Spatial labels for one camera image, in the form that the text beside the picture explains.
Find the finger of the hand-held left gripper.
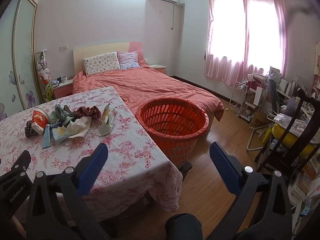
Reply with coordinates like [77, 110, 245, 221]
[0, 150, 32, 184]

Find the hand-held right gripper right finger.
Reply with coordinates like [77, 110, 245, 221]
[204, 142, 293, 240]

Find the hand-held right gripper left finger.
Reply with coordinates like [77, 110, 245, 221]
[26, 142, 118, 240]

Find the dark patterned cloth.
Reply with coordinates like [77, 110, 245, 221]
[24, 120, 38, 138]

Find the light blue tube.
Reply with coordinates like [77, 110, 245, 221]
[42, 124, 52, 148]

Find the white tissue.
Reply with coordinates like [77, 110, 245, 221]
[67, 117, 92, 139]

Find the green white snack wrapper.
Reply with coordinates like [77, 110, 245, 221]
[98, 103, 117, 137]

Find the red paper cup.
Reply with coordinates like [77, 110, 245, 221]
[32, 107, 49, 134]

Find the dark red plaid scrunchie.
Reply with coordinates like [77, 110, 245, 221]
[75, 106, 102, 119]

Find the grey sock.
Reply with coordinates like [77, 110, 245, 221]
[49, 104, 68, 126]

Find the orange plastic basket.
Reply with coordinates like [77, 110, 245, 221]
[135, 98, 209, 167]

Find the pink floral tablecloth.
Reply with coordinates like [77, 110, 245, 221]
[0, 86, 183, 223]

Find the dark wooden stool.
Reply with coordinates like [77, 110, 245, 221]
[178, 161, 193, 178]

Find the person's leg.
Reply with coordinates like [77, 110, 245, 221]
[165, 213, 203, 240]

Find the green plush toy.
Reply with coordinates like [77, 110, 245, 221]
[44, 83, 54, 102]

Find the yellow plastic tub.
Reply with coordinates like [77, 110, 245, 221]
[271, 124, 317, 151]

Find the white paper bag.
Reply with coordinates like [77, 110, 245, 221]
[253, 86, 266, 106]

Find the pink white nightstand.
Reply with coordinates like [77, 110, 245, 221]
[52, 79, 74, 99]
[147, 64, 167, 75]

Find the dark wooden chair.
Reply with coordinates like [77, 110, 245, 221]
[255, 88, 320, 178]

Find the plush toy holder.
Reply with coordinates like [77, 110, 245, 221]
[37, 51, 52, 83]

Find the bed with pink duvet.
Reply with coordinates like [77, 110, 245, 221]
[72, 64, 225, 122]

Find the floral white pillow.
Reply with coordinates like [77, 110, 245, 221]
[83, 52, 121, 77]

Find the flower print sliding wardrobe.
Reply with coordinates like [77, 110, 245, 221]
[0, 0, 42, 121]

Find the pink curtain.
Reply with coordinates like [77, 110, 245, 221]
[204, 0, 288, 86]

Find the striped pink pillow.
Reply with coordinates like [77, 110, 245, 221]
[117, 51, 141, 70]

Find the beige pink bed headboard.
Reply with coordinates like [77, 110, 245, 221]
[73, 42, 144, 74]

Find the white wire trolley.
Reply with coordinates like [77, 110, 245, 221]
[229, 81, 248, 118]

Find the air conditioner cable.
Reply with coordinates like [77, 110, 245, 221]
[170, 4, 176, 30]

